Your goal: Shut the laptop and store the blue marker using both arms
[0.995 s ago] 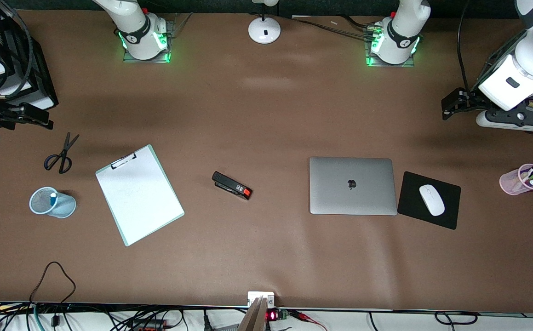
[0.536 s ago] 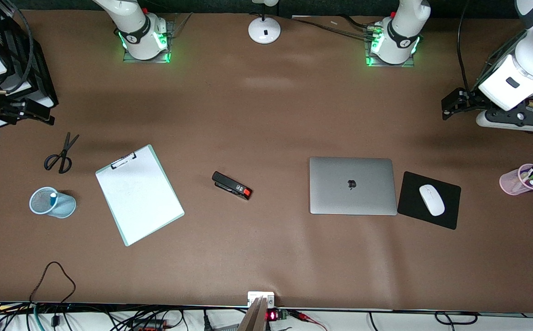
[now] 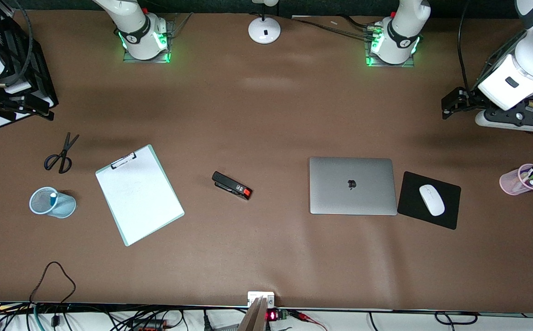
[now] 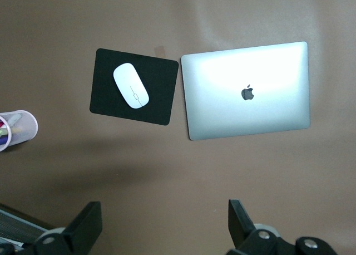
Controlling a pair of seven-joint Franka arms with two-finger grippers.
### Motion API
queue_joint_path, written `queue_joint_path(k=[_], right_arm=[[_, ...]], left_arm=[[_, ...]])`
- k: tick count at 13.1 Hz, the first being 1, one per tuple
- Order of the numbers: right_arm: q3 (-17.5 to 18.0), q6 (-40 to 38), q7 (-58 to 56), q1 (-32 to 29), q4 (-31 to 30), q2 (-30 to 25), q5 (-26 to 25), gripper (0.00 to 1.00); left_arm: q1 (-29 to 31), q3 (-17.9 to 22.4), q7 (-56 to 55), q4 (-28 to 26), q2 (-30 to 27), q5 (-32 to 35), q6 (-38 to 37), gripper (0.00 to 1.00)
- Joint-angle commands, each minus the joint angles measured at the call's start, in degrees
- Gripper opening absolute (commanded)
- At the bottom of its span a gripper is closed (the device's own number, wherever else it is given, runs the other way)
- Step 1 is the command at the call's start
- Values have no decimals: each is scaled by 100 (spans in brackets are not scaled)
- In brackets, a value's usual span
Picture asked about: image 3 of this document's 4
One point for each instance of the pink translucent pen cup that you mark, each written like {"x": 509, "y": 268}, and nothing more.
{"x": 510, "y": 181}

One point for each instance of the light blue mesh cup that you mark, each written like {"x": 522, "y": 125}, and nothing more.
{"x": 64, "y": 206}

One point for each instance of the white computer mouse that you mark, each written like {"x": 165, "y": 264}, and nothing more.
{"x": 432, "y": 200}

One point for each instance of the white camera bracket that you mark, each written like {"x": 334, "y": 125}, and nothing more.
{"x": 260, "y": 298}

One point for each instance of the black and red stapler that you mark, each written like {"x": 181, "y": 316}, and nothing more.
{"x": 229, "y": 185}

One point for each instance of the silver laptop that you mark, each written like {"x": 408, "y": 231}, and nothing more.
{"x": 340, "y": 197}

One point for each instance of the black scissors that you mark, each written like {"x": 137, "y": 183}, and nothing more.
{"x": 67, "y": 143}

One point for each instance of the white paper sheet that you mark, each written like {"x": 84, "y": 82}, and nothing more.
{"x": 137, "y": 197}

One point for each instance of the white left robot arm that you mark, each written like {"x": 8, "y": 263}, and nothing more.
{"x": 397, "y": 34}

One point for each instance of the black mouse pad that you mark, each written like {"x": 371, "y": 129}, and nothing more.
{"x": 409, "y": 207}

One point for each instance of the black stacked letter tray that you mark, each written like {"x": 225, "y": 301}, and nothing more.
{"x": 41, "y": 69}

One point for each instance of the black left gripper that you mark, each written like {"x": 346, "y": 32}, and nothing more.
{"x": 470, "y": 98}

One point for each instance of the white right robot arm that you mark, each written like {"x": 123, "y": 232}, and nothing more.
{"x": 140, "y": 32}

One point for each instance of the mint green clipboard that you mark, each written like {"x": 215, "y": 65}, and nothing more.
{"x": 176, "y": 201}

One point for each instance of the white lamp base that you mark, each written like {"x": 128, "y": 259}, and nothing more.
{"x": 264, "y": 32}

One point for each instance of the blue marker with white cap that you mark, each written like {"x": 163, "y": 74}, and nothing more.
{"x": 53, "y": 196}

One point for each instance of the red display module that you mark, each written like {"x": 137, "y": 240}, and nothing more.
{"x": 272, "y": 316}

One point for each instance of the metal clipboard clip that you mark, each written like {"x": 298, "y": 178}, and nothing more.
{"x": 123, "y": 161}

